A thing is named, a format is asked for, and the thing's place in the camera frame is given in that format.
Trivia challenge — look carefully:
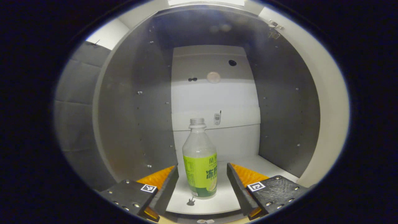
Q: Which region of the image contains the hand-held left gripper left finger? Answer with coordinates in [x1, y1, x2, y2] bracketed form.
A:
[99, 166, 180, 222]

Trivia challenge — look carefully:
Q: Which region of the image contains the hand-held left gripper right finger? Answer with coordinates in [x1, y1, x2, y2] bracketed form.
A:
[226, 162, 309, 221]

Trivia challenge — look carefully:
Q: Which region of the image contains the clear bottle green label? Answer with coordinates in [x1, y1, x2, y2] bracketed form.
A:
[182, 118, 218, 200]

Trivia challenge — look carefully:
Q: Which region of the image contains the grey cabinet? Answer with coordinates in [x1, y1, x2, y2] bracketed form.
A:
[92, 3, 321, 224]

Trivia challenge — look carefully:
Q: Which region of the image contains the metal door hinge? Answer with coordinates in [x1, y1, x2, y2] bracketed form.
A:
[268, 20, 285, 40]

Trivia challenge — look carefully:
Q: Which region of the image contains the black backdrop cloth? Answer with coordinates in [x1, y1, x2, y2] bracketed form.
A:
[53, 40, 113, 191]

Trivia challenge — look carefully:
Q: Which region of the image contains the ceiling light panel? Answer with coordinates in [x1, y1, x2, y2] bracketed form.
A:
[168, 0, 246, 7]

